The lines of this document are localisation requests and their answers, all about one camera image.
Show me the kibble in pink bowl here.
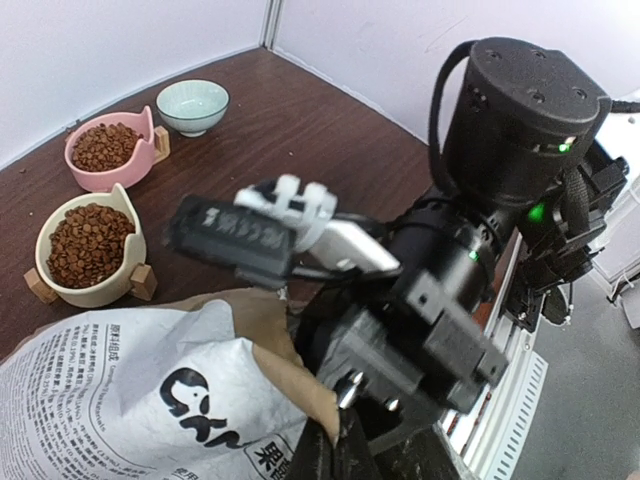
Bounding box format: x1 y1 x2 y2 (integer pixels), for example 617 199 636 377
71 122 143 172

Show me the pet food bag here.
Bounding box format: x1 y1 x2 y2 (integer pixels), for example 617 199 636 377
1 288 339 479

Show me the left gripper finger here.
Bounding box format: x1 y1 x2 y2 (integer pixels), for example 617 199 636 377
285 408 380 480

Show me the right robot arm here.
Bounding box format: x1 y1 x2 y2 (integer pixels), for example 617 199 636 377
296 37 628 450

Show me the cream pet bowl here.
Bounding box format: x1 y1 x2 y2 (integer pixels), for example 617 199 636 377
24 183 158 309

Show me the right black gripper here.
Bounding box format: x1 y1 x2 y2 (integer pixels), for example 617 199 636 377
294 270 509 440

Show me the kibble in cream bowl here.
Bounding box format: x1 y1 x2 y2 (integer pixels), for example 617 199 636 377
47 203 135 289

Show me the right aluminium frame post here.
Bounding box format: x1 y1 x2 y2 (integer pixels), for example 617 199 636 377
260 0 285 50

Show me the pink pet bowl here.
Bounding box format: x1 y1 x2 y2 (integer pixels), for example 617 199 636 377
64 106 171 193

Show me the light blue ceramic bowl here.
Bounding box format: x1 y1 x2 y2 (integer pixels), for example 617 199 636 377
156 79 231 138

